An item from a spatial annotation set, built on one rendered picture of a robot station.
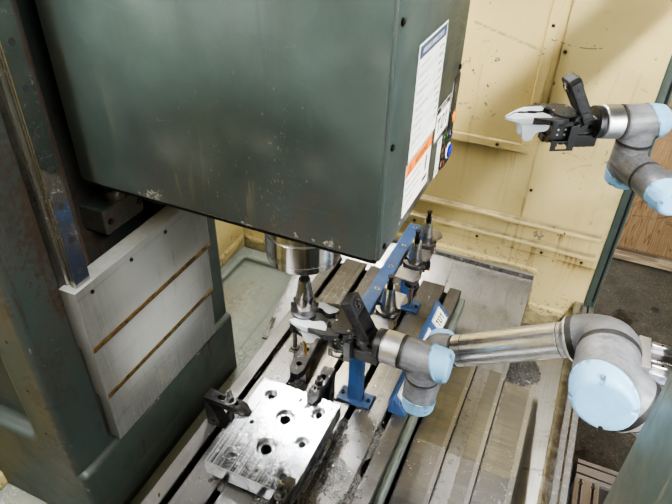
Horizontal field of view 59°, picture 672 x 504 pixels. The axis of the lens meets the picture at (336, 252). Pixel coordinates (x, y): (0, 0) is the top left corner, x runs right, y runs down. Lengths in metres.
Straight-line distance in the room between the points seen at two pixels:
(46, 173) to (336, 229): 0.57
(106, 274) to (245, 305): 1.17
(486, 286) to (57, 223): 1.56
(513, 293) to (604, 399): 1.20
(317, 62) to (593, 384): 0.71
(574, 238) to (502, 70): 0.64
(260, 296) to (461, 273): 0.85
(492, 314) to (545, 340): 0.97
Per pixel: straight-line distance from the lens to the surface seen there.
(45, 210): 1.30
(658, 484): 0.80
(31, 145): 1.22
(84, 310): 1.41
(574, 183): 2.13
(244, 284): 2.63
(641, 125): 1.46
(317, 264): 1.17
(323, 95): 0.91
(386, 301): 1.51
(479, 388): 2.07
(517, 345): 1.33
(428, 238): 1.76
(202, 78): 1.02
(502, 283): 2.33
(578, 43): 1.97
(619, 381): 1.14
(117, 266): 1.45
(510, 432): 1.98
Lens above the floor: 2.24
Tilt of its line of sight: 36 degrees down
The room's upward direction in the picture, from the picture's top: 1 degrees clockwise
